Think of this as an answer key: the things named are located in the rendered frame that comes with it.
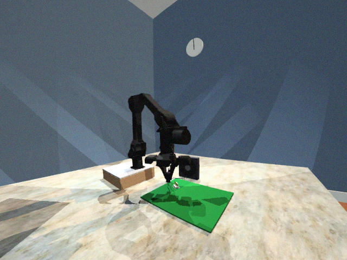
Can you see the green board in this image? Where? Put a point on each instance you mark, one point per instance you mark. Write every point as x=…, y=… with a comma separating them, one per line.
x=196, y=204

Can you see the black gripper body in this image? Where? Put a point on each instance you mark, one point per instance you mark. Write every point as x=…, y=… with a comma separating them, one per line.
x=183, y=160

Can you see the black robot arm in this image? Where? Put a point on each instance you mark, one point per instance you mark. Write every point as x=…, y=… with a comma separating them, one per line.
x=170, y=131

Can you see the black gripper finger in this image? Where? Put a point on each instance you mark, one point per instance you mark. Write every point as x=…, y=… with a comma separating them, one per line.
x=163, y=169
x=172, y=168

